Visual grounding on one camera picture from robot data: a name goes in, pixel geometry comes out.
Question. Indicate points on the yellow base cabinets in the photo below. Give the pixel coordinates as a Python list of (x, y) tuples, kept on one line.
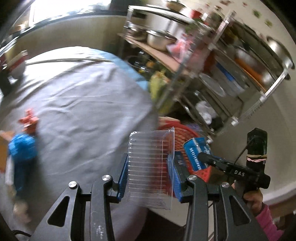
[(97, 32)]

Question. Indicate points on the clear ribbed plastic tray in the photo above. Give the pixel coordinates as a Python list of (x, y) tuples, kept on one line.
[(150, 168)]

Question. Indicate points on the red white bowl stack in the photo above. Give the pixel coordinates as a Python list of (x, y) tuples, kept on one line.
[(16, 67)]

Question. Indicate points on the person right hand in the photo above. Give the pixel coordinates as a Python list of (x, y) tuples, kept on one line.
[(254, 199)]

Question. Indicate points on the blue printed carton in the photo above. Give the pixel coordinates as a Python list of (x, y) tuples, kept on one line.
[(193, 147)]

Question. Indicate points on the white cardboard box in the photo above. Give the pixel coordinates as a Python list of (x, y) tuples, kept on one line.
[(10, 171)]

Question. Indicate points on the red orange medicine box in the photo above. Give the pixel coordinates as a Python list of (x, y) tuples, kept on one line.
[(5, 138)]

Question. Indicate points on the blue under tablecloth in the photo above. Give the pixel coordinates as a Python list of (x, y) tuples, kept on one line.
[(139, 79)]

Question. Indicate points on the white plastic bag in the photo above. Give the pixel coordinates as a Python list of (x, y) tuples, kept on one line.
[(206, 111)]

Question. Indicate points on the red plastic trash basket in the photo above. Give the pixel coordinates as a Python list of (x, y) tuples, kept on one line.
[(182, 134)]

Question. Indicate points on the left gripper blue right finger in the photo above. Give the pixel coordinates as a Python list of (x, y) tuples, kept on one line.
[(178, 175)]

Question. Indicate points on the grey tablecloth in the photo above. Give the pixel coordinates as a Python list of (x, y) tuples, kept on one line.
[(87, 111)]

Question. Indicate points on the yellow plastic bag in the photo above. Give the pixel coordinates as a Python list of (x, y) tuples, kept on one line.
[(157, 85)]

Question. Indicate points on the steel pot on shelf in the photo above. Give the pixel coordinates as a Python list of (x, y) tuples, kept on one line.
[(159, 40)]

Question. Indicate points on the blue plastic bag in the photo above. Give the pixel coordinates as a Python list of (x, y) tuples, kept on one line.
[(23, 153)]

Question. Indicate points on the pink sleeve forearm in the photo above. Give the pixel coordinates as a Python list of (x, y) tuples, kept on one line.
[(266, 223)]

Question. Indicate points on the long thin wooden stick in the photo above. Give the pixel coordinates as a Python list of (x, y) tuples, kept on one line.
[(68, 60)]

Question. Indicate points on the red plastic bag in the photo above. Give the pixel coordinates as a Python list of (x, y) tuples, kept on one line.
[(29, 122)]

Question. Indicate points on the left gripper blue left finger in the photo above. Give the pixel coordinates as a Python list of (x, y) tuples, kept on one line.
[(119, 178)]

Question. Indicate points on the metal kitchen rack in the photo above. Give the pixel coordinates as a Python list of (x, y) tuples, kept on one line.
[(216, 58)]

